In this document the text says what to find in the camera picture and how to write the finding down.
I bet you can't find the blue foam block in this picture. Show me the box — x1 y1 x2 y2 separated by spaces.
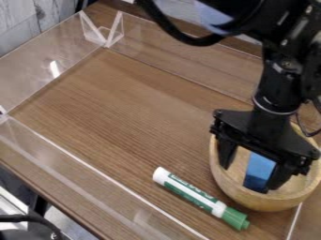
243 152 276 193

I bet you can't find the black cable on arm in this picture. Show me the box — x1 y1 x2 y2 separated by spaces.
294 97 321 138

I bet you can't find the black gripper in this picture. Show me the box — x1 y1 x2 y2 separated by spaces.
210 97 320 190

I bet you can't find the brown wooden bowl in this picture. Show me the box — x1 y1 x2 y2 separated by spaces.
209 121 321 213

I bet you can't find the black equipment with cable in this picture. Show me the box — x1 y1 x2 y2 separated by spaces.
0 209 72 240

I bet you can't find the green white marker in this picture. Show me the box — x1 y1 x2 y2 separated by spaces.
152 167 250 231

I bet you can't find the clear acrylic tray wall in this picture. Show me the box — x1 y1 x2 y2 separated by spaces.
0 9 321 240

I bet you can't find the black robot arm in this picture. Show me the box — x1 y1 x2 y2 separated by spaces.
136 0 321 193

